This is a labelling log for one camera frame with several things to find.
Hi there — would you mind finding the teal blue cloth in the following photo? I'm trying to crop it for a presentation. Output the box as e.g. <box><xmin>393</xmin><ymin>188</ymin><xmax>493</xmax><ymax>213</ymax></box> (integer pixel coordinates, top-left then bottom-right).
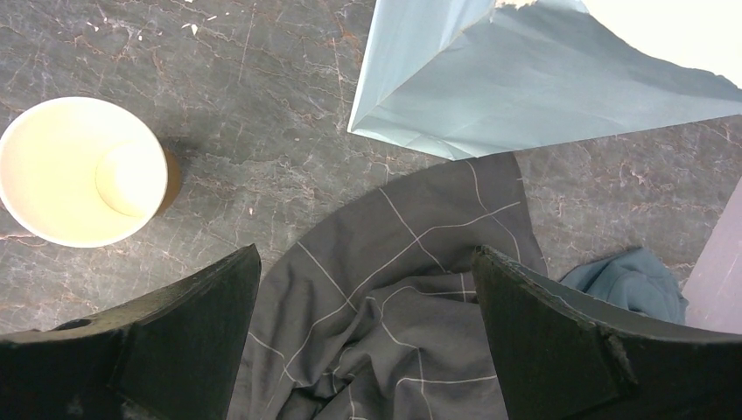
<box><xmin>560</xmin><ymin>248</ymin><xmax>689</xmax><ymax>325</ymax></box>

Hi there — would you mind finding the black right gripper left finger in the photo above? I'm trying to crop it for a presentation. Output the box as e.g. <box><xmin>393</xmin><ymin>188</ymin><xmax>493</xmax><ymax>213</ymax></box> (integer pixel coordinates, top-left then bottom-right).
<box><xmin>1</xmin><ymin>245</ymin><xmax>262</xmax><ymax>419</ymax></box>

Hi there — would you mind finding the dark grey checked cloth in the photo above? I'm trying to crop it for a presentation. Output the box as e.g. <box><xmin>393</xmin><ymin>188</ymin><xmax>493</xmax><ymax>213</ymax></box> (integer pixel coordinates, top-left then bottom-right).
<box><xmin>228</xmin><ymin>153</ymin><xmax>547</xmax><ymax>419</ymax></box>

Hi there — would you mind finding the brown paper coffee cup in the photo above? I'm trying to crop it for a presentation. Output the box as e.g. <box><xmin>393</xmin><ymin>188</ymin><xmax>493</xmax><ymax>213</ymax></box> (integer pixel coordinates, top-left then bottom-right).
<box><xmin>1</xmin><ymin>96</ymin><xmax>182</xmax><ymax>249</ymax></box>

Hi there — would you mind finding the light blue paper bag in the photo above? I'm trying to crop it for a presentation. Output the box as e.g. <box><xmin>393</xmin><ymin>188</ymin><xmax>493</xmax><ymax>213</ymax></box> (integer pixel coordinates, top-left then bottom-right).
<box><xmin>348</xmin><ymin>1</ymin><xmax>741</xmax><ymax>160</ymax></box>

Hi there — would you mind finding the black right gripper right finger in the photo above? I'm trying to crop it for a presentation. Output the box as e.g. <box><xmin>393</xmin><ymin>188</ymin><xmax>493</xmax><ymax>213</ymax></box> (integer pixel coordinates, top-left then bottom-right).
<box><xmin>472</xmin><ymin>246</ymin><xmax>741</xmax><ymax>419</ymax></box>

